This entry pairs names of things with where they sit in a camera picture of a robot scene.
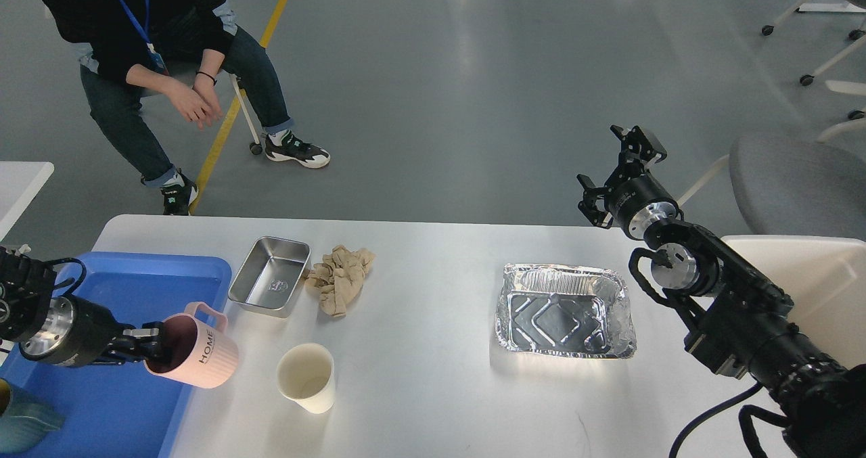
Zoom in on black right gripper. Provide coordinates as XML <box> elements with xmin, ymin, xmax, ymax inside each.
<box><xmin>576</xmin><ymin>125</ymin><xmax>681</xmax><ymax>240</ymax></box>

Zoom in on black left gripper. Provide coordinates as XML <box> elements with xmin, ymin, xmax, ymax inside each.
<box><xmin>20</xmin><ymin>296</ymin><xmax>170</xmax><ymax>368</ymax></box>

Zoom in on pink ribbed mug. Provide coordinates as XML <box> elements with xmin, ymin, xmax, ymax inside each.
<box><xmin>145</xmin><ymin>302</ymin><xmax>239</xmax><ymax>389</ymax></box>

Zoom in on stainless steel rectangular pan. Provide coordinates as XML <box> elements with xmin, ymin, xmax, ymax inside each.
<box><xmin>228</xmin><ymin>236</ymin><xmax>311</xmax><ymax>319</ymax></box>

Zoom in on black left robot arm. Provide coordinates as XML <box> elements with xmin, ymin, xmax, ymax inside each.
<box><xmin>1</xmin><ymin>246</ymin><xmax>175</xmax><ymax>368</ymax></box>

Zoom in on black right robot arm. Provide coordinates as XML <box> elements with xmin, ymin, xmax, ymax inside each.
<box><xmin>577</xmin><ymin>125</ymin><xmax>865</xmax><ymax>457</ymax></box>

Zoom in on person's hand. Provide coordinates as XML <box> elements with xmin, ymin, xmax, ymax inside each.
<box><xmin>163</xmin><ymin>74</ymin><xmax>225</xmax><ymax>131</ymax></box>

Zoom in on blue plastic tray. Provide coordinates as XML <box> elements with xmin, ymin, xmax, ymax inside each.
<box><xmin>1</xmin><ymin>252</ymin><xmax>232</xmax><ymax>457</ymax></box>

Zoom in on teal ceramic cup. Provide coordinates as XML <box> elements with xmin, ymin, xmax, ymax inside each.
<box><xmin>1</xmin><ymin>379</ymin><xmax>66</xmax><ymax>454</ymax></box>

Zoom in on aluminium foil tray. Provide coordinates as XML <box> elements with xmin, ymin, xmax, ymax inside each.
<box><xmin>495</xmin><ymin>263</ymin><xmax>637</xmax><ymax>359</ymax></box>

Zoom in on grey office chair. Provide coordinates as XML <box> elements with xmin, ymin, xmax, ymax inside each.
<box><xmin>677</xmin><ymin>132</ymin><xmax>866</xmax><ymax>239</ymax></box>

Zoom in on white paper cup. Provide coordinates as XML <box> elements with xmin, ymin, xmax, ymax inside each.
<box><xmin>276</xmin><ymin>343</ymin><xmax>336</xmax><ymax>415</ymax></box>

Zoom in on white side table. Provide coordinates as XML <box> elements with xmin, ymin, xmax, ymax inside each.
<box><xmin>1</xmin><ymin>161</ymin><xmax>55</xmax><ymax>239</ymax></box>

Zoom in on crumpled beige cloth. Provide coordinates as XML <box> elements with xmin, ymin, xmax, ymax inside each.
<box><xmin>305</xmin><ymin>245</ymin><xmax>376</xmax><ymax>317</ymax></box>

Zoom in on white plastic bin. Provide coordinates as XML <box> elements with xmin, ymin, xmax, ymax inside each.
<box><xmin>723</xmin><ymin>235</ymin><xmax>865</xmax><ymax>368</ymax></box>

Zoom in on white chair under person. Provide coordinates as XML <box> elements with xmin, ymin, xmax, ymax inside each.
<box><xmin>229</xmin><ymin>74</ymin><xmax>263</xmax><ymax>156</ymax></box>

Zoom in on white chair legs with castors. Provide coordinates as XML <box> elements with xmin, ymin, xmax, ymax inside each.
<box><xmin>761</xmin><ymin>0</ymin><xmax>866</xmax><ymax>141</ymax></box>

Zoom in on seated person in black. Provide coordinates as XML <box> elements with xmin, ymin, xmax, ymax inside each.
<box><xmin>41</xmin><ymin>0</ymin><xmax>331</xmax><ymax>216</ymax></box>

